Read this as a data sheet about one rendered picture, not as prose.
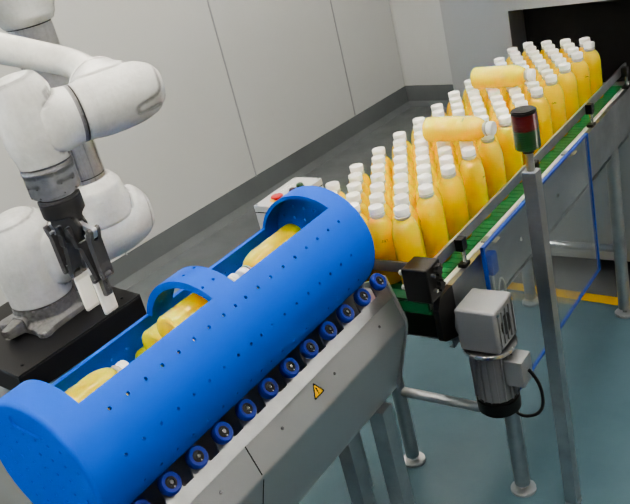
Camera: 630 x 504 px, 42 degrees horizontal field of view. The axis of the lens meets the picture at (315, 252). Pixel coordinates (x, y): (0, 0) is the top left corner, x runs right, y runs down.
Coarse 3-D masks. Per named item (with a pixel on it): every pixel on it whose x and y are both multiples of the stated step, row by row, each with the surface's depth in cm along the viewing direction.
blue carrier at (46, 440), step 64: (320, 192) 189; (320, 256) 177; (192, 320) 152; (256, 320) 160; (320, 320) 180; (64, 384) 157; (128, 384) 140; (192, 384) 147; (256, 384) 168; (0, 448) 145; (64, 448) 130; (128, 448) 136
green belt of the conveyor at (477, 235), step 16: (608, 96) 304; (576, 128) 282; (560, 144) 272; (544, 160) 263; (512, 192) 246; (496, 208) 239; (480, 224) 231; (480, 240) 223; (448, 272) 210; (400, 288) 209; (400, 304) 207; (416, 304) 204
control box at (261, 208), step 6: (294, 180) 240; (300, 180) 239; (306, 180) 237; (312, 180) 236; (318, 180) 236; (282, 186) 238; (288, 186) 236; (294, 186) 235; (318, 186) 236; (276, 192) 234; (282, 192) 233; (264, 198) 232; (270, 198) 231; (258, 204) 229; (264, 204) 228; (270, 204) 227; (258, 210) 228; (264, 210) 227; (258, 216) 230; (264, 216) 228
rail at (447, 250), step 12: (612, 84) 298; (600, 96) 289; (576, 120) 272; (564, 132) 264; (552, 144) 257; (540, 156) 250; (516, 180) 237; (504, 192) 231; (492, 204) 225; (480, 216) 220; (468, 228) 214; (444, 252) 205
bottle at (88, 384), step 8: (104, 368) 154; (112, 368) 155; (120, 368) 156; (88, 376) 152; (96, 376) 152; (104, 376) 152; (112, 376) 153; (80, 384) 150; (88, 384) 150; (96, 384) 150; (72, 392) 148; (80, 392) 148; (88, 392) 149; (80, 400) 147
